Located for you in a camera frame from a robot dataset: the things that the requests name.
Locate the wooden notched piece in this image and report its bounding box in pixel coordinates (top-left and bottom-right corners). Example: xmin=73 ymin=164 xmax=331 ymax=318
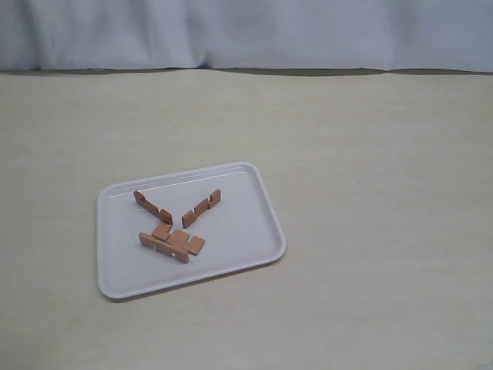
xmin=182 ymin=189 xmax=222 ymax=229
xmin=133 ymin=190 xmax=173 ymax=225
xmin=151 ymin=222 xmax=206 ymax=256

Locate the wooden notched piece front edge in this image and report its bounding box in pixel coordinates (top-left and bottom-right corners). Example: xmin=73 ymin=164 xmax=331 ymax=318
xmin=139 ymin=232 xmax=189 ymax=264

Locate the white plastic tray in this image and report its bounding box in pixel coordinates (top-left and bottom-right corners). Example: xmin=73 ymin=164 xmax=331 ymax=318
xmin=96 ymin=162 xmax=287 ymax=300

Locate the white backdrop cloth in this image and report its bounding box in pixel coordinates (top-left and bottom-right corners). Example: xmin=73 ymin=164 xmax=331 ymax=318
xmin=1 ymin=1 xmax=492 ymax=72

